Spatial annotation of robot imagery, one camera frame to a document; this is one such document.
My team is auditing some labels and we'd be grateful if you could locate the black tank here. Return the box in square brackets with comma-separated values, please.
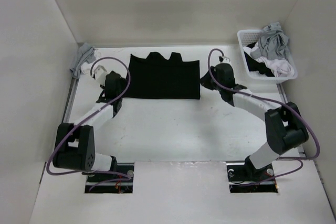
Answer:
[124, 52, 201, 100]
[244, 52, 274, 77]

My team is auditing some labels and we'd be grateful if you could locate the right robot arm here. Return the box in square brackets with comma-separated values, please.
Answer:
[200, 63, 309, 182]

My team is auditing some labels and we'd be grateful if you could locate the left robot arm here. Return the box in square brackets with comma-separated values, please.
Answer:
[51, 71, 129, 182]

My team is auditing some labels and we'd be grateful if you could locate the black tank top in basket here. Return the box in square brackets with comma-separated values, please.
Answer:
[244, 52, 274, 77]

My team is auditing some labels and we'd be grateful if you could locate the folded white tank top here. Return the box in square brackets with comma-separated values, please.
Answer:
[80, 50, 101, 74]

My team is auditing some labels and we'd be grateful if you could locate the folded grey tank top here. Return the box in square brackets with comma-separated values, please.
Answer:
[70, 43, 96, 79]

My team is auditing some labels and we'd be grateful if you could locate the grey tank top in basket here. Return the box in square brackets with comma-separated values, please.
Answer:
[250, 22, 289, 60]

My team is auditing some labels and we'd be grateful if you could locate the white tank top in basket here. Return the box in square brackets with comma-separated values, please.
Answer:
[243, 47, 295, 77]

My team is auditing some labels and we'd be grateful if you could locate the white plastic basket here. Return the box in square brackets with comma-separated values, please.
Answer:
[237, 29, 298, 84]

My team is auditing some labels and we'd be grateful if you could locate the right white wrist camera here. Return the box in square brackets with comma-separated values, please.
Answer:
[218, 56, 232, 65]

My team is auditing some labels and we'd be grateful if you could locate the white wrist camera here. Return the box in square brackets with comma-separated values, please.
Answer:
[218, 56, 232, 65]
[92, 65, 108, 82]

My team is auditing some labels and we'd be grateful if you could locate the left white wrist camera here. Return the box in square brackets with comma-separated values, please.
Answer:
[92, 65, 108, 82]

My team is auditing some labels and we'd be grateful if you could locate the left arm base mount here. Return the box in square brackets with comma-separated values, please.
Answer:
[82, 163, 135, 194]

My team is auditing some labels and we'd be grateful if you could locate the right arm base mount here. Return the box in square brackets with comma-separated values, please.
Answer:
[227, 163, 278, 194]

